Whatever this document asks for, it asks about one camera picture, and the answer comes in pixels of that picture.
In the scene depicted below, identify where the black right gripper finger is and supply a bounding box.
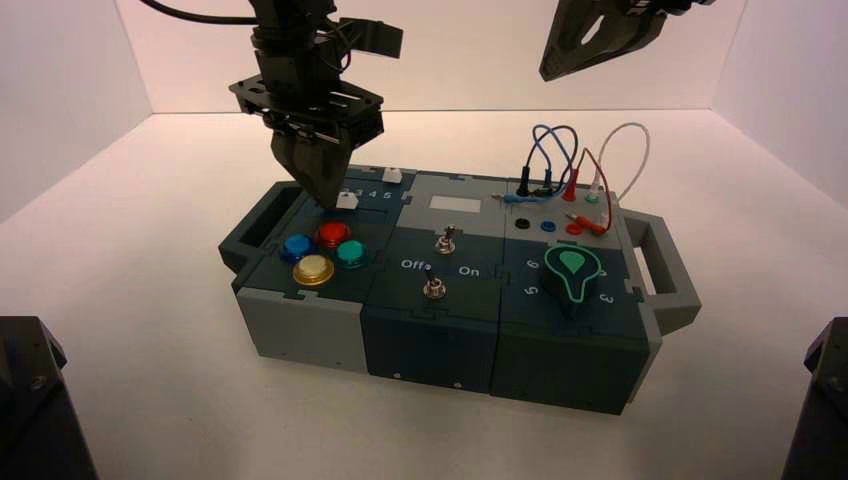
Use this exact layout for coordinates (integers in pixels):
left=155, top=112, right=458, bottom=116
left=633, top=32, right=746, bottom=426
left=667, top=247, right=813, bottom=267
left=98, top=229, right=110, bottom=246
left=545, top=0, right=668, bottom=83
left=539, top=0, right=602, bottom=83

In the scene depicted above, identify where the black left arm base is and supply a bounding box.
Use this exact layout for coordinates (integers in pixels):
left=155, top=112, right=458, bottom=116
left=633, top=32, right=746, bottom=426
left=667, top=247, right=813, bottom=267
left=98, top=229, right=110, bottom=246
left=0, top=315, right=101, bottom=480

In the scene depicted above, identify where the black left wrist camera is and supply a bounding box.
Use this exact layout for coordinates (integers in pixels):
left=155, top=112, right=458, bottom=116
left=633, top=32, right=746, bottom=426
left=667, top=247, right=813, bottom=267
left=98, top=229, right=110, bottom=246
left=325, top=18, right=405, bottom=60

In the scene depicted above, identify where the dark green box handle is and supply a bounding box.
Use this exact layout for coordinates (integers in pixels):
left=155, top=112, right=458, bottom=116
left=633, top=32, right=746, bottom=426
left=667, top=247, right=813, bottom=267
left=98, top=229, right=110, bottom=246
left=218, top=180, right=313, bottom=273

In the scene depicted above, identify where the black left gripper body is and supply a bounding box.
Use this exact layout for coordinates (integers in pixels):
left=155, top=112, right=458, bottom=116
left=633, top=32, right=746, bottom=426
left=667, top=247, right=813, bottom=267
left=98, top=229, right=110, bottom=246
left=230, top=49, right=386, bottom=148

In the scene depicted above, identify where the blue jumper cable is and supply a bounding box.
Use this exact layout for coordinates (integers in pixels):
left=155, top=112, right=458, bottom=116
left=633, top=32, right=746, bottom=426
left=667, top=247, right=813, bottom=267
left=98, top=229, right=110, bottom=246
left=493, top=123, right=579, bottom=204

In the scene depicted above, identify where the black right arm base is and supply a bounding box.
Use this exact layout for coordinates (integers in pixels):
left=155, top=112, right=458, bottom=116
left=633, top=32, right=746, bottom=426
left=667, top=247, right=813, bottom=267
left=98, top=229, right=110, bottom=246
left=781, top=317, right=848, bottom=480

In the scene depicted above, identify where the red jumper cable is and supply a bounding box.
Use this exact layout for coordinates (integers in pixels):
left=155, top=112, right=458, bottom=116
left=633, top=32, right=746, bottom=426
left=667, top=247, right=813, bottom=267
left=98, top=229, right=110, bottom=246
left=561, top=147, right=613, bottom=237

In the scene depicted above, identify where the dark green grey control box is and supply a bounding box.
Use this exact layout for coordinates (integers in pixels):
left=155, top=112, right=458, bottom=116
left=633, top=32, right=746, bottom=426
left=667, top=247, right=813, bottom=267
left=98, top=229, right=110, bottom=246
left=218, top=163, right=702, bottom=417

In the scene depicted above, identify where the dark rotary knob green teardrop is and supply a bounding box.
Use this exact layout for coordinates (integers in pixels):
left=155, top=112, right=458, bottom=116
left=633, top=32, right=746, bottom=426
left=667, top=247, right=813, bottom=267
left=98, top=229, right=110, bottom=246
left=539, top=243, right=604, bottom=321

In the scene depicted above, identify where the white jumper cable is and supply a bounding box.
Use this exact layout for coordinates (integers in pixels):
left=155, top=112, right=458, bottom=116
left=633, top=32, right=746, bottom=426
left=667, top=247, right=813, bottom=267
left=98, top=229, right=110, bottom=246
left=596, top=123, right=651, bottom=223

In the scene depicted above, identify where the grey box handle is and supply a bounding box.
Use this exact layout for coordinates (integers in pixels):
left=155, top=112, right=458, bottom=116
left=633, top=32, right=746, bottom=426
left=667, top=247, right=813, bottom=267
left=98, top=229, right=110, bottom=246
left=622, top=213, right=702, bottom=336

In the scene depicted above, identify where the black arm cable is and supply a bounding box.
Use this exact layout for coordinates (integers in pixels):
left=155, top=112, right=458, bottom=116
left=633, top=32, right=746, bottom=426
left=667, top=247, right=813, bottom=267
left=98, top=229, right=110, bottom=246
left=139, top=0, right=260, bottom=26

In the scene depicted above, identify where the pale rectangular display screen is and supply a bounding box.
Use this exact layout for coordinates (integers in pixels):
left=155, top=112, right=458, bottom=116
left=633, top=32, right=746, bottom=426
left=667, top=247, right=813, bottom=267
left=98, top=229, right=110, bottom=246
left=428, top=195, right=483, bottom=214

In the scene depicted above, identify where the black jumper cable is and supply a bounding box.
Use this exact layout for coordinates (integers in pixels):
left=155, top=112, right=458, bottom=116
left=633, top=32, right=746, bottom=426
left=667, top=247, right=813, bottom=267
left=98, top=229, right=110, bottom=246
left=517, top=125, right=580, bottom=199

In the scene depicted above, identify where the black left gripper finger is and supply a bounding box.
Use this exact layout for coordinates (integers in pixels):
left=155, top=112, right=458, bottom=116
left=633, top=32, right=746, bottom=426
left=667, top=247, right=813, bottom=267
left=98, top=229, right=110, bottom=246
left=271, top=129, right=327, bottom=209
left=311, top=139, right=348, bottom=211

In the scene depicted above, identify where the blue push button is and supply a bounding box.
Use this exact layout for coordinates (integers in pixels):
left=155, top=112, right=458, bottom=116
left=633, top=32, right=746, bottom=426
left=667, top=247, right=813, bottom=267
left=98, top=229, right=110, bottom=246
left=280, top=234, right=317, bottom=265

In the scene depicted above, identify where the yellow push button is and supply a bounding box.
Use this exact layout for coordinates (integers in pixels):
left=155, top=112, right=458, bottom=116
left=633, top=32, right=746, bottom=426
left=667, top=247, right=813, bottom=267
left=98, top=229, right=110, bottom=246
left=292, top=254, right=336, bottom=287

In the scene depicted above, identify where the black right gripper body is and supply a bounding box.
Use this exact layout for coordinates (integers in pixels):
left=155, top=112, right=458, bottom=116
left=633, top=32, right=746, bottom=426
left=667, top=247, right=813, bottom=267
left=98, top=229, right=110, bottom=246
left=635, top=0, right=718, bottom=20

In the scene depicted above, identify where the orange red push button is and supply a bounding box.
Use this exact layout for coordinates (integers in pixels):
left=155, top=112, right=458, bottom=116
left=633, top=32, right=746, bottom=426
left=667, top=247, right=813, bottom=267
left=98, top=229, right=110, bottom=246
left=315, top=220, right=352, bottom=250

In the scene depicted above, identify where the teal push button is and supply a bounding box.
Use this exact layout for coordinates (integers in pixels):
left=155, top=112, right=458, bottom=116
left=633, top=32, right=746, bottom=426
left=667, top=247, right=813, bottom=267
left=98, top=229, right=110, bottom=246
left=332, top=239, right=369, bottom=271

